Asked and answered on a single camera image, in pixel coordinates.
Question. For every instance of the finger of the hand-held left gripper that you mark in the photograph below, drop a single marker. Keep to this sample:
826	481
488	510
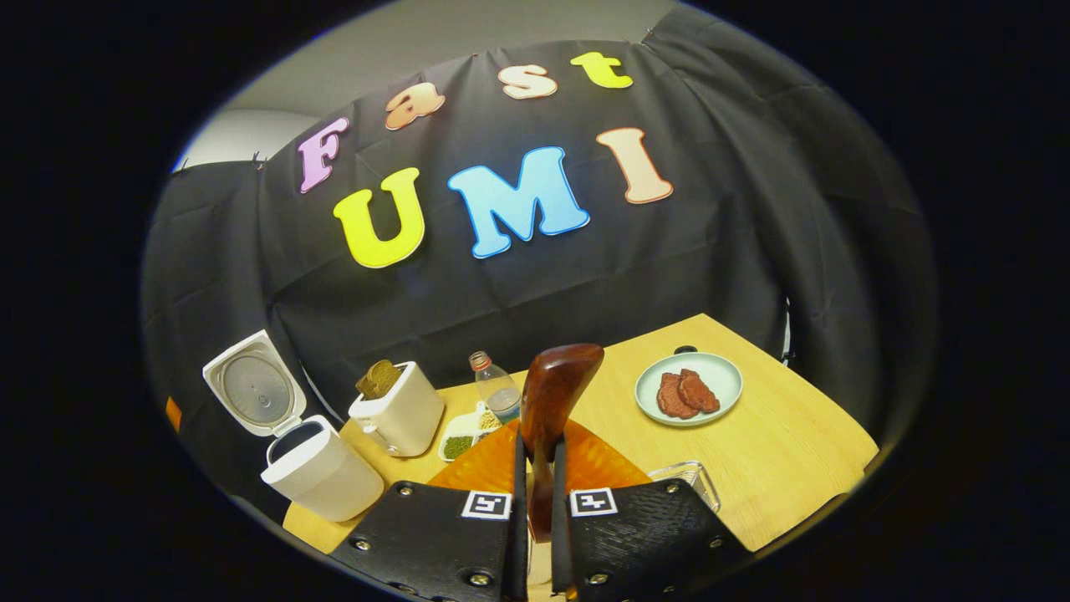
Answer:
174	415

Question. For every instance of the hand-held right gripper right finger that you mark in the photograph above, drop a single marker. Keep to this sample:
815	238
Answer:
558	543

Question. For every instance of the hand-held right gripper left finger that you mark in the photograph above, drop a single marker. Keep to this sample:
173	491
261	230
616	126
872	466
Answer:
519	543

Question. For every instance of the dark wooden spoon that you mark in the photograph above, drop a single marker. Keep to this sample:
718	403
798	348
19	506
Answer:
552	393

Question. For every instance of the white rice cooker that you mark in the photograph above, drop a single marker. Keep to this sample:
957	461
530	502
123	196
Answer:
326	477

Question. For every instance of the white divided grain dish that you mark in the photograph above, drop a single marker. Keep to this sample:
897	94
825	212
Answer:
468	432

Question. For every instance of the clear plastic water bottle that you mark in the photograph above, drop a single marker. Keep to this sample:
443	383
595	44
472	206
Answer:
500	397

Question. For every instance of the white toaster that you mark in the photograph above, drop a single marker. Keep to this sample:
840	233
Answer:
405	418

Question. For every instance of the brown bread slice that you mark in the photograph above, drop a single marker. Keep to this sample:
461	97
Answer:
378	379

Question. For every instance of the light green plate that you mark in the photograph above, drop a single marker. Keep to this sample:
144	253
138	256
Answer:
719	372

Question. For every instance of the black backdrop cloth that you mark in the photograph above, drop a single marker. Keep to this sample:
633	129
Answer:
585	276

